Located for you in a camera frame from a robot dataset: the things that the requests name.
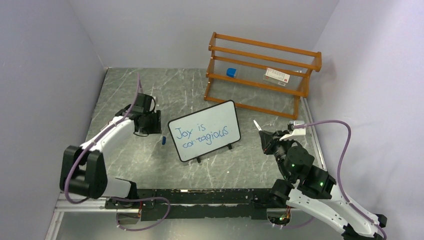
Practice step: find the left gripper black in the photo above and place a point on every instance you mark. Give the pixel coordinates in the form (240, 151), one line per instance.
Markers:
(155, 128)

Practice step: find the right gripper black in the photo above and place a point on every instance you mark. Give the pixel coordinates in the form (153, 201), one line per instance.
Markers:
(268, 142)

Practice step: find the white blue marker pen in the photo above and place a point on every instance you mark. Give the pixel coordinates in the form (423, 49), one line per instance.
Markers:
(257, 125)

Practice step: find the small whiteboard black frame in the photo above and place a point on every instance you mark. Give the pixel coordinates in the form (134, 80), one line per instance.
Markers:
(205, 131)

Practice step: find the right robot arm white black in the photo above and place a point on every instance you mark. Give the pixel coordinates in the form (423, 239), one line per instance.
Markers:
(313, 190)

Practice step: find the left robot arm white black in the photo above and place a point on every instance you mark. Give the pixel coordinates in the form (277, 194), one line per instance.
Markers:
(83, 169)

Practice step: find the orange wooden shelf rack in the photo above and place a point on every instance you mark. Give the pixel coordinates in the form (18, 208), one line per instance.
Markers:
(251, 58)

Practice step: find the white red box on shelf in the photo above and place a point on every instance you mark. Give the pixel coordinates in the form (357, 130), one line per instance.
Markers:
(276, 77)

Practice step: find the blue eraser on shelf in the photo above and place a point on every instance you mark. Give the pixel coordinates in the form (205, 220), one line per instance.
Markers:
(231, 72)

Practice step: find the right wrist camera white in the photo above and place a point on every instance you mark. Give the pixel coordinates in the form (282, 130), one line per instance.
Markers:
(296, 128)

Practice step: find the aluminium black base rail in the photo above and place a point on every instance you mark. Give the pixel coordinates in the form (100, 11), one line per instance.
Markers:
(156, 204)

